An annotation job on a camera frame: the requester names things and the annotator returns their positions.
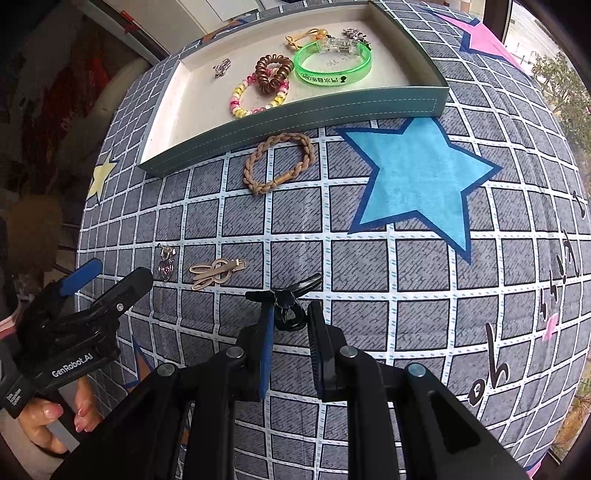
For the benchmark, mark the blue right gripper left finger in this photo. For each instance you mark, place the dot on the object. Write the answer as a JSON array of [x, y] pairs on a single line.
[[264, 349]]

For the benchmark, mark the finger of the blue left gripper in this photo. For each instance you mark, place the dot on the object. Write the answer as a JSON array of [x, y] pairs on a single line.
[[124, 294], [80, 277]]

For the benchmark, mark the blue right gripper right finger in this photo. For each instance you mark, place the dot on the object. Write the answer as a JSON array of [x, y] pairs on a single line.
[[325, 342]]

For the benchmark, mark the black claw hair clip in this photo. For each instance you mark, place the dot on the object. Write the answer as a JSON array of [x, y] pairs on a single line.
[[281, 308]]

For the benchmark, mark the silver crystal brooch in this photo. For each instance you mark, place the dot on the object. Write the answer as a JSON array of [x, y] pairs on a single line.
[[165, 266]]

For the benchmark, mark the pink heart crystal brooch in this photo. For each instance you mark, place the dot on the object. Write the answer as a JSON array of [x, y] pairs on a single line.
[[222, 67]]

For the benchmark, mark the teal beige jewelry tray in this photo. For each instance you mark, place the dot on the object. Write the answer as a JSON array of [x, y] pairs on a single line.
[[198, 116]]

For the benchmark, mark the person's left hand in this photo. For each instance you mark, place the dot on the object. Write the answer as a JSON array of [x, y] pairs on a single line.
[[39, 413]]

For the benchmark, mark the beige bow hair clip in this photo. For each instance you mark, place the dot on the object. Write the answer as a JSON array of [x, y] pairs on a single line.
[[218, 272]]

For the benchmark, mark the beige sofa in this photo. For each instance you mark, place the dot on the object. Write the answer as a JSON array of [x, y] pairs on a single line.
[[78, 151]]

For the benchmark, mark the checkered star tablecloth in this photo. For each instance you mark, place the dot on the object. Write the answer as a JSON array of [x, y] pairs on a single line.
[[460, 241]]

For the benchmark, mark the green plastic bangle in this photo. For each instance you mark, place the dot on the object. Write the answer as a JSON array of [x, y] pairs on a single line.
[[333, 62]]

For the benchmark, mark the purple star hair clip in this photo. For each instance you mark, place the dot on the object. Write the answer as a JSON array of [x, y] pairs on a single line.
[[357, 36]]

